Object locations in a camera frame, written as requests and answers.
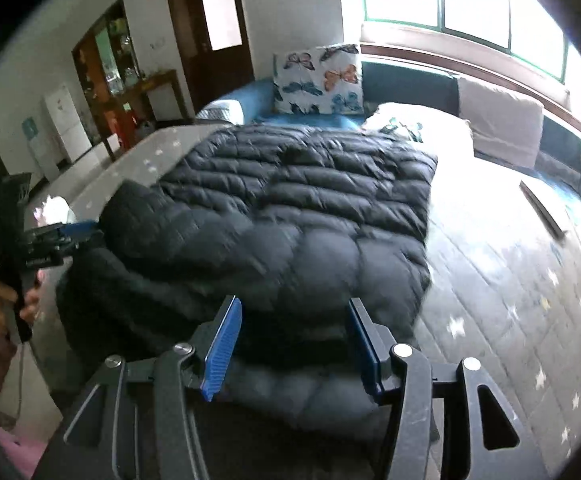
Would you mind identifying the black puffer down jacket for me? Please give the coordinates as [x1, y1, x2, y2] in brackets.
[56, 125, 438, 440]

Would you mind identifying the person's left hand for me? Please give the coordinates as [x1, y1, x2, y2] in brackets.
[0, 271, 44, 334]

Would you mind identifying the white refrigerator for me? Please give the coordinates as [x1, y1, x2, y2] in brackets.
[44, 84, 92, 164]

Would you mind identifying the wooden display cabinet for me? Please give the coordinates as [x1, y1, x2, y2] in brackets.
[71, 0, 192, 160]

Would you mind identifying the grey star quilted mat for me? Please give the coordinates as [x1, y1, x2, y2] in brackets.
[33, 126, 581, 479]

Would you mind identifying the white pillow with blue print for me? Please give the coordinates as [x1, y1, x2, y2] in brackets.
[361, 102, 473, 159]

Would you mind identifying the beige back cushion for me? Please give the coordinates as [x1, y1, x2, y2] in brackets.
[457, 76, 544, 169]

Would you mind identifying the dark wooden door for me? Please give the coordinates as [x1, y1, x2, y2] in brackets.
[168, 0, 255, 112]

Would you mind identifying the butterfly print pillow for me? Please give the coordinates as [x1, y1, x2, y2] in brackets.
[273, 44, 364, 115]

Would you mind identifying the teal sofa bed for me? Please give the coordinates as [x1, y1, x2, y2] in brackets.
[194, 61, 581, 228]

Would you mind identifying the green framed window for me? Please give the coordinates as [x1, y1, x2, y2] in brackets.
[363, 0, 569, 81]

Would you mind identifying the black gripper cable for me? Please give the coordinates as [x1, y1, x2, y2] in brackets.
[12, 341, 28, 424]

